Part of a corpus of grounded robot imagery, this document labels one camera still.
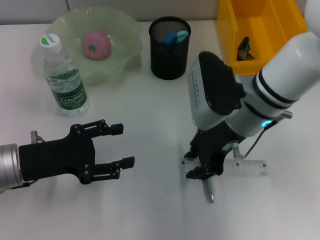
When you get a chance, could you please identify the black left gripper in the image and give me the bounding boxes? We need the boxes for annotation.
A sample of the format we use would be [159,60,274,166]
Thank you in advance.
[18,119,136,185]

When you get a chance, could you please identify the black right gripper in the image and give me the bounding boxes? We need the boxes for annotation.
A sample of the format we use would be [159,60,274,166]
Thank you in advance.
[184,119,238,180]

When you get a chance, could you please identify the clear water bottle green label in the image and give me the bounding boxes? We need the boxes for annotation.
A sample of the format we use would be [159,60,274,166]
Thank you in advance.
[38,33,90,117]

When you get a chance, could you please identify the pink peach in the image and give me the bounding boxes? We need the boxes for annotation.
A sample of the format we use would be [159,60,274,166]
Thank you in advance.
[81,29,112,61]

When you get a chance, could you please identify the blue scissors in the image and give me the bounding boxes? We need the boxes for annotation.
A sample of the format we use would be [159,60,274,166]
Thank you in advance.
[161,30,189,45]

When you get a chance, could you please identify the green plastic wrapper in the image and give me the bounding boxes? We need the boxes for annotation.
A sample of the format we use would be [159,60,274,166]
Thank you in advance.
[236,36,256,62]

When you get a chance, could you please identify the clear plastic ruler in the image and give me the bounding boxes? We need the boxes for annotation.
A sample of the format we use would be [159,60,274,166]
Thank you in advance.
[181,158,270,177]

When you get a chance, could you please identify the black mesh pen holder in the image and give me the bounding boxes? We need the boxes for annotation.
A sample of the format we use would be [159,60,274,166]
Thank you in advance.
[148,16,192,81]

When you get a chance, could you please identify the pale green glass fruit plate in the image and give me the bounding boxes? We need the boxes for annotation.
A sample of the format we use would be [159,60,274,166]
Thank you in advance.
[31,6,143,86]

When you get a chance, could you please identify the yellow plastic bin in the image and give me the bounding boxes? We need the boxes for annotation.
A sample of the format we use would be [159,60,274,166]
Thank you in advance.
[216,0,308,76]

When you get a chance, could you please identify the right gripper cable with plug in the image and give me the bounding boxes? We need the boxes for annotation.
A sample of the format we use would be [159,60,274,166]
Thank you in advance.
[231,111,293,161]

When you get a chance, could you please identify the gripper cable with plug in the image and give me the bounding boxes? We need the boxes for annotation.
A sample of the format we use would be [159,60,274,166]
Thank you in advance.
[231,111,293,161]
[9,130,45,191]

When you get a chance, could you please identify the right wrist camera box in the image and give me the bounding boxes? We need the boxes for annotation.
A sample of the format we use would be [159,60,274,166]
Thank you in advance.
[186,51,247,131]

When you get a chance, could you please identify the left gripper cable with plug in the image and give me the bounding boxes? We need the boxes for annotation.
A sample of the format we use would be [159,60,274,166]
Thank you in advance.
[9,130,45,191]

